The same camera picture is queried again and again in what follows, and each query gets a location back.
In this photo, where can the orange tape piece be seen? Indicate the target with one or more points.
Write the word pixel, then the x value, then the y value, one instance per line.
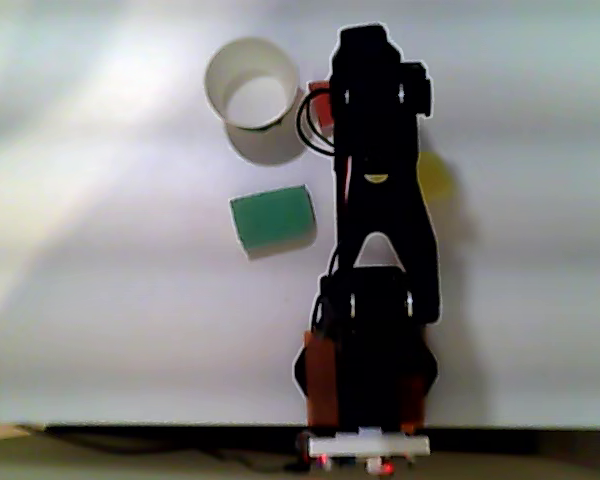
pixel 412 405
pixel 320 380

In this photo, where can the yellow sponge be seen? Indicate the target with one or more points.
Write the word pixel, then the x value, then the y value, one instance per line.
pixel 434 175

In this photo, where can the green sponge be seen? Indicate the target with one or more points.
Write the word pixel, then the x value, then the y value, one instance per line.
pixel 272 220

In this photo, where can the red sponge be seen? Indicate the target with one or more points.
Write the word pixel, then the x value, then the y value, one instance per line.
pixel 324 112

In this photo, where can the white paper cup green band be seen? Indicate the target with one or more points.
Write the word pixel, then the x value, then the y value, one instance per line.
pixel 215 75

